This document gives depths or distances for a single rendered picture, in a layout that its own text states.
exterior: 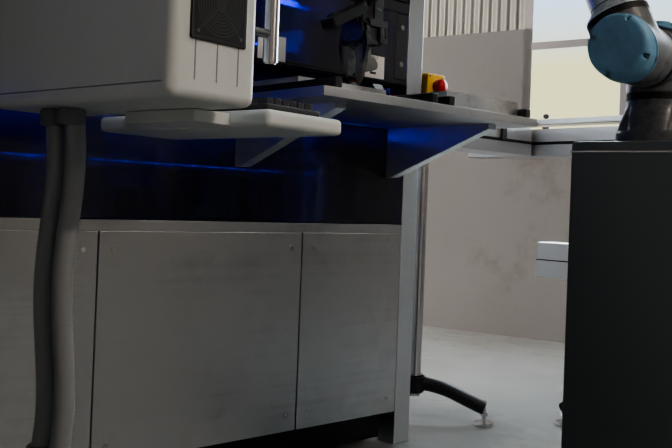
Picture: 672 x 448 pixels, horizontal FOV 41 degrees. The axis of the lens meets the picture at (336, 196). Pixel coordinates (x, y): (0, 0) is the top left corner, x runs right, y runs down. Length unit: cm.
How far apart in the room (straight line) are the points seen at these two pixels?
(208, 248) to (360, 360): 58
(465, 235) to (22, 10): 351
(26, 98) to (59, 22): 15
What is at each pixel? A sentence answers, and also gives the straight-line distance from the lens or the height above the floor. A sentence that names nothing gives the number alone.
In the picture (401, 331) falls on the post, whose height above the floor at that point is 31.
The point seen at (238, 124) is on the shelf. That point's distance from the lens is 151.
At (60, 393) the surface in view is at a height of 31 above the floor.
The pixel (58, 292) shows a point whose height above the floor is 48.
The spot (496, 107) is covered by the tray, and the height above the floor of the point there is 90.
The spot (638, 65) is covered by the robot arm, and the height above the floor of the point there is 92.
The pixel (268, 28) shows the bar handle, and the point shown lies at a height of 94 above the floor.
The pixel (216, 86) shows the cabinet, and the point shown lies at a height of 82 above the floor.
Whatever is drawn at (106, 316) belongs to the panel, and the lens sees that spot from 192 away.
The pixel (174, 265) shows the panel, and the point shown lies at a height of 50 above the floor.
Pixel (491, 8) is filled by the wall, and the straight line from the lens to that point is 491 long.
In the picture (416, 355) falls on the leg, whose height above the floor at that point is 20.
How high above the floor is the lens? 65
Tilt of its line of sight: 1 degrees up
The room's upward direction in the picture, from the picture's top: 2 degrees clockwise
